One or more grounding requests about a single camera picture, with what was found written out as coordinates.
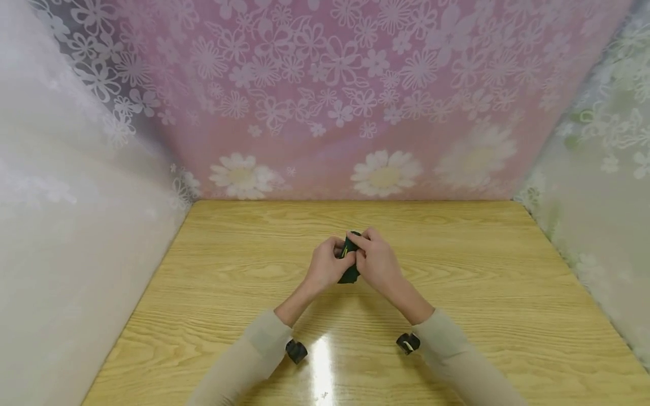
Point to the person's left hand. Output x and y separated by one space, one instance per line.
325 268

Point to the person's right hand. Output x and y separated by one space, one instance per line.
378 264

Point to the person's left fingers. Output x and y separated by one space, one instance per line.
337 248

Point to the person's right fingers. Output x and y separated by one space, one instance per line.
361 243

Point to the dark green cloth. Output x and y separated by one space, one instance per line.
349 273

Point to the person's right forearm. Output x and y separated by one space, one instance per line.
447 349

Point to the person's left forearm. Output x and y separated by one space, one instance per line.
256 349

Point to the black wrist band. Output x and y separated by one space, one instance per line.
408 342
296 351

